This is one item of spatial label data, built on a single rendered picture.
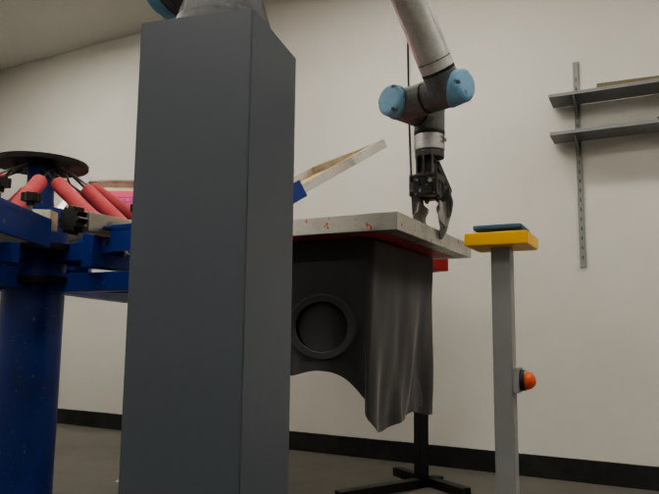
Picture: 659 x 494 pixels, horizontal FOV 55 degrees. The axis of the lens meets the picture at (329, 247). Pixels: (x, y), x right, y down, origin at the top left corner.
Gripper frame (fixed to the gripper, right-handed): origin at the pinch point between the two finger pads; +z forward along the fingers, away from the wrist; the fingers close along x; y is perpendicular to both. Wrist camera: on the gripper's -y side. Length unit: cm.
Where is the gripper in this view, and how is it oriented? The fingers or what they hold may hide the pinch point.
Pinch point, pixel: (432, 234)
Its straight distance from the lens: 157.1
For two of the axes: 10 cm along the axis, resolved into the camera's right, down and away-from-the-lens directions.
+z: -0.1, 9.9, -1.3
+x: 8.9, -0.5, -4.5
